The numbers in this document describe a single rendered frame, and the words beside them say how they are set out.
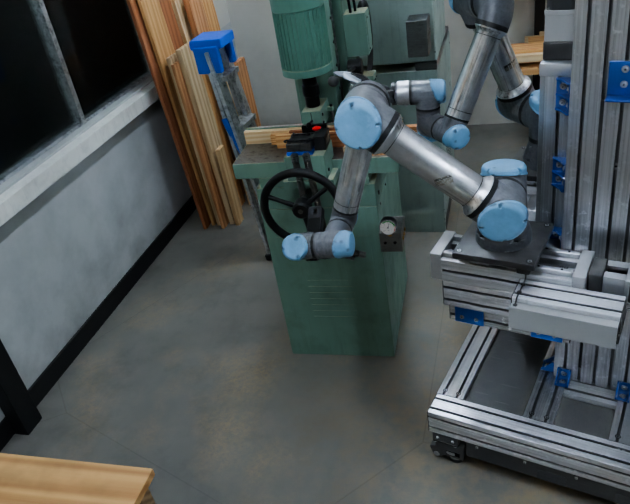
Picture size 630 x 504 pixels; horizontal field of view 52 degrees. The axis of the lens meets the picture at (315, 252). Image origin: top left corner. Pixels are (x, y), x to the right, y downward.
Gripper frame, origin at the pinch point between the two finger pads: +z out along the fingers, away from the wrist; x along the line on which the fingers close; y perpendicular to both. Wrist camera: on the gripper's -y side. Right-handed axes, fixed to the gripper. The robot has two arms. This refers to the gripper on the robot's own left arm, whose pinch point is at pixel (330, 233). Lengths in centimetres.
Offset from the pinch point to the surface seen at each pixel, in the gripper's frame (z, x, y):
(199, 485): -7, -51, 85
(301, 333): 49, -31, 43
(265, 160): 13.2, -26.6, -27.0
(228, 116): 78, -71, -55
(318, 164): 3.3, -3.6, -23.1
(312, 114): 16.7, -9.0, -41.8
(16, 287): 7, -138, 15
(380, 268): 36.0, 7.7, 15.2
